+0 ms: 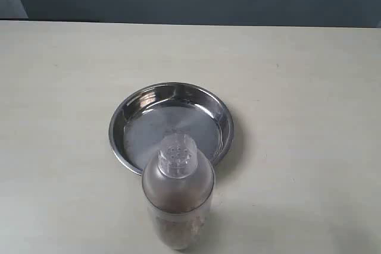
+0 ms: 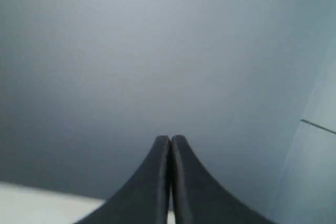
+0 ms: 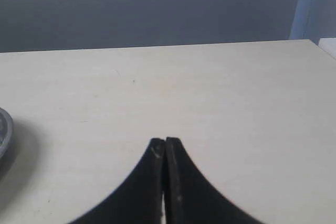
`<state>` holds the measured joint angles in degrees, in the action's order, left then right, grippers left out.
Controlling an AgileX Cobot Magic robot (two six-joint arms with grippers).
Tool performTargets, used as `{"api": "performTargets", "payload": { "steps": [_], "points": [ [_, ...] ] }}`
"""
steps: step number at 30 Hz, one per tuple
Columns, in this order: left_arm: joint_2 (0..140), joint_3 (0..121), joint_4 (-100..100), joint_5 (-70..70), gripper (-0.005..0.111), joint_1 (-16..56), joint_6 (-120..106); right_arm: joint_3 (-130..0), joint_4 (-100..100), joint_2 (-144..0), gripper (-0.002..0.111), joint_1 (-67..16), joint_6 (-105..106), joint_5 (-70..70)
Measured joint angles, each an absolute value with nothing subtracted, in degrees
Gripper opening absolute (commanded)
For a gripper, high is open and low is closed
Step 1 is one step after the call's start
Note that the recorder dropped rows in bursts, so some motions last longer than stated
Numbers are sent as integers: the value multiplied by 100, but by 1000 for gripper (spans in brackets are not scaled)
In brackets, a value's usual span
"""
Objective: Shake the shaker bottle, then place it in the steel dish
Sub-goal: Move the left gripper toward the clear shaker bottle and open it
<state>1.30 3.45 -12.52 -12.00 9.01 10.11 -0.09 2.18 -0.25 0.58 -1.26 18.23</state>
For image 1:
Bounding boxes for clear plastic shaker bottle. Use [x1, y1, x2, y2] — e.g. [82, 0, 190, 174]
[142, 133, 216, 250]

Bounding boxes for round stainless steel plate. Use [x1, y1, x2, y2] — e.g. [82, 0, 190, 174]
[108, 82, 235, 175]

